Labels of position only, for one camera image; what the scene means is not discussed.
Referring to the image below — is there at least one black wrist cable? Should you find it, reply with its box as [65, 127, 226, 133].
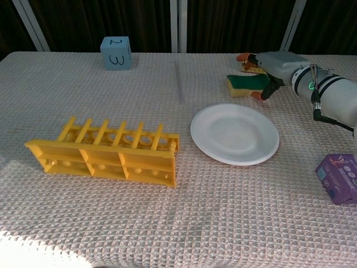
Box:
[310, 64, 355, 132]

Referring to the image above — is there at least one green yellow sponge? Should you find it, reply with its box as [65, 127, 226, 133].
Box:
[226, 74, 270, 98]

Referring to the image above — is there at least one brown yellow printed box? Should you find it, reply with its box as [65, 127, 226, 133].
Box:
[241, 61, 266, 75]

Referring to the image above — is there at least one right orange-tipped silver robot hand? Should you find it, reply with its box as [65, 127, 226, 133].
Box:
[236, 51, 310, 101]

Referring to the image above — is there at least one black pleated curtain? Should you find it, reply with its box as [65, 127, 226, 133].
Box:
[0, 0, 357, 61]

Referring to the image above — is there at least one upright double aluminium post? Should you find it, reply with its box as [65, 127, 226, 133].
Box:
[170, 0, 187, 54]

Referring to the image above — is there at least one yellow plastic dish rack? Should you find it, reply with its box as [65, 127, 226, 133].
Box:
[23, 116, 180, 188]

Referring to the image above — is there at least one beige waffle tablecloth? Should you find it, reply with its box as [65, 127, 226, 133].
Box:
[0, 51, 357, 268]

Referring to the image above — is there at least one blue numbered foam cube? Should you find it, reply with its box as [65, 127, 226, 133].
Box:
[99, 36, 132, 71]

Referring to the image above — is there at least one white round plate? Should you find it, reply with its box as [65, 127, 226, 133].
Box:
[190, 103, 280, 167]

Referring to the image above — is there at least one purple small carton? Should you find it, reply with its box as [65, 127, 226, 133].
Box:
[315, 154, 357, 206]

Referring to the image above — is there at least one slanted aluminium frame post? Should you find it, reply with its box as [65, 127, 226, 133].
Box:
[278, 0, 307, 54]
[11, 0, 51, 52]

